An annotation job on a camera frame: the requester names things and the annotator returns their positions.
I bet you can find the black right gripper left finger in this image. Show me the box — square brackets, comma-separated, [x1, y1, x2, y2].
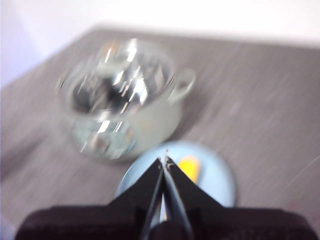
[14, 156, 165, 240]

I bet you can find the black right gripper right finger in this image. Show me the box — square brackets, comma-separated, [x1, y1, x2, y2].
[152, 155, 312, 240]

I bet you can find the yellow corn cob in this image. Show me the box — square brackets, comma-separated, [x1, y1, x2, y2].
[177, 154, 202, 185]

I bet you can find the blue round plate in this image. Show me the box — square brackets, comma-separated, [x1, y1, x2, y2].
[114, 140, 237, 218]

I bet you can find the pale green electric steamer pot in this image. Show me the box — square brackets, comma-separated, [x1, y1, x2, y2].
[56, 37, 197, 161]

